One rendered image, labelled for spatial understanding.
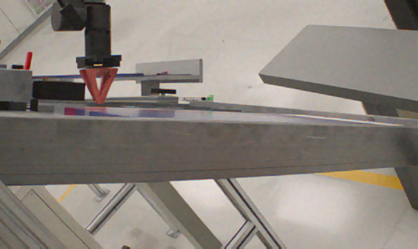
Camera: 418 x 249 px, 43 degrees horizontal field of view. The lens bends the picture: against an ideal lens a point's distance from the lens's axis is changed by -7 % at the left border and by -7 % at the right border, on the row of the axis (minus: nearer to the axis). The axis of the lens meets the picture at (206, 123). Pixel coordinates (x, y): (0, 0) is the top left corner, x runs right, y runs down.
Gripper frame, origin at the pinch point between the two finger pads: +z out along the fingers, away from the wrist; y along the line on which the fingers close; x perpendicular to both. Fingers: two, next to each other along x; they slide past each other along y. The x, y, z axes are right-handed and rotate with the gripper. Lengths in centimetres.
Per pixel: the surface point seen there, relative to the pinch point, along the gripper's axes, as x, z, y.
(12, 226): -39, 5, 64
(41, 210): 13, 45, -85
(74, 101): -18.0, -2.0, 29.4
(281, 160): -6, 4, 60
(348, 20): 184, -29, -84
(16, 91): -26.7, -3.9, 27.9
